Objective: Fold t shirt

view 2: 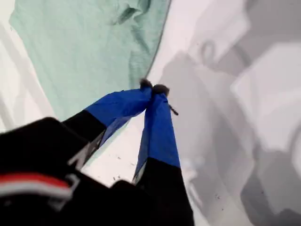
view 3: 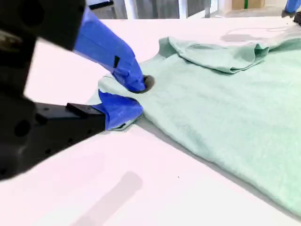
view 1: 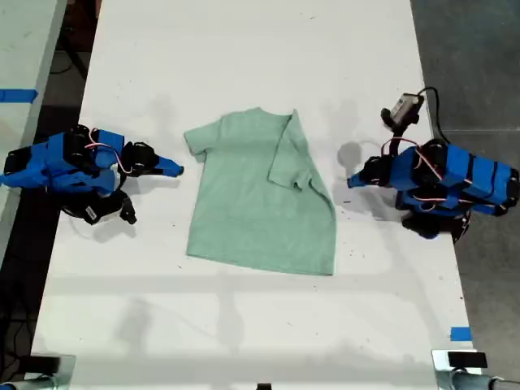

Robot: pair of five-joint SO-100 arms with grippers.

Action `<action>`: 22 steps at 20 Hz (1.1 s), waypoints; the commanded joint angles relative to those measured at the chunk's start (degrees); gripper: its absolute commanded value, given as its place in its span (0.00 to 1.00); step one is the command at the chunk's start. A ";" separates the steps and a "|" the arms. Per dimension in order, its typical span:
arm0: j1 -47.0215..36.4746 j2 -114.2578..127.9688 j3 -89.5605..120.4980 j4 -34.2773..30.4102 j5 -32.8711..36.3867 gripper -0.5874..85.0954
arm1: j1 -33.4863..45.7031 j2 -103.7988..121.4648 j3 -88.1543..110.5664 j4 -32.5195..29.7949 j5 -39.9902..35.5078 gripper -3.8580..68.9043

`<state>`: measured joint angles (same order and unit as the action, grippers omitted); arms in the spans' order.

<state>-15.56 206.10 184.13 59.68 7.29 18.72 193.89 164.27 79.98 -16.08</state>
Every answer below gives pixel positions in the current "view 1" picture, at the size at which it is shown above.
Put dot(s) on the metal table clamp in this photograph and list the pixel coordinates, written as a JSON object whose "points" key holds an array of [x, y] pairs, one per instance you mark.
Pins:
{"points": [[440, 373], [67, 367]]}

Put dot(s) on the long blue tape strip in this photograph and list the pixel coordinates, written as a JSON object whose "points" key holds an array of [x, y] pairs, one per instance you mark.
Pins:
{"points": [[18, 95]]}

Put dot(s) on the pale green T-shirt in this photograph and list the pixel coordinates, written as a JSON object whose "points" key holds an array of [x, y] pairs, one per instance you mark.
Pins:
{"points": [[252, 195]]}

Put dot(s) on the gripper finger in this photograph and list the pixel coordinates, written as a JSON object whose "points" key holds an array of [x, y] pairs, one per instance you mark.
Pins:
{"points": [[164, 171], [164, 161], [367, 171], [365, 181]]}

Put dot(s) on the short blue tape piece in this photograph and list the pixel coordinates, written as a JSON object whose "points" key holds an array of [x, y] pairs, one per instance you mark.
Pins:
{"points": [[461, 334]]}

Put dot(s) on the black camera box white label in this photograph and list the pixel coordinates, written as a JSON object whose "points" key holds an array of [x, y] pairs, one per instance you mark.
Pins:
{"points": [[105, 208]]}

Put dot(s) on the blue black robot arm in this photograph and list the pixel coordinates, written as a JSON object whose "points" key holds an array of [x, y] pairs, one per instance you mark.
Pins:
{"points": [[467, 178], [61, 162]]}

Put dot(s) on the grey black camera box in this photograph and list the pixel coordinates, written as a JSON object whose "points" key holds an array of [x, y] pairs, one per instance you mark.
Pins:
{"points": [[402, 107]]}

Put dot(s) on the grey metal pipe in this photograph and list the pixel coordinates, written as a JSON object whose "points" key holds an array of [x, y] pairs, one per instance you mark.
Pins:
{"points": [[487, 384]]}

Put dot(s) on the small black box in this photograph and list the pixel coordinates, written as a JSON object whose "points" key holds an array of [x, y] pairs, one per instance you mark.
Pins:
{"points": [[45, 364], [467, 360]]}

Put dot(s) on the pale side table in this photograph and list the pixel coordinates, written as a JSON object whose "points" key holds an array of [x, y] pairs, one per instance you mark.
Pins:
{"points": [[24, 40]]}

